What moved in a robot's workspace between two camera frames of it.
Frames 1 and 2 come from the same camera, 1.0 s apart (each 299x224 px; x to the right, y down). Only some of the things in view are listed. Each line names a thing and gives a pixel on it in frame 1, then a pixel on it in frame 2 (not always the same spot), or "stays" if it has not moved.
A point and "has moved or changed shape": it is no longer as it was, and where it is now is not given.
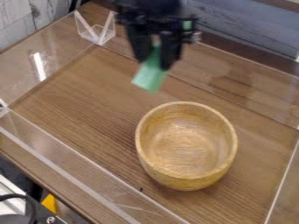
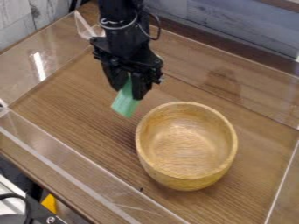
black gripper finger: (141, 38) to (117, 74)
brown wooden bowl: (186, 144) stays
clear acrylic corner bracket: (98, 34) stays
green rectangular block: (152, 73) has moved or changed shape
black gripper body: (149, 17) to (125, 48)
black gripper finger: (172, 46) to (141, 85)
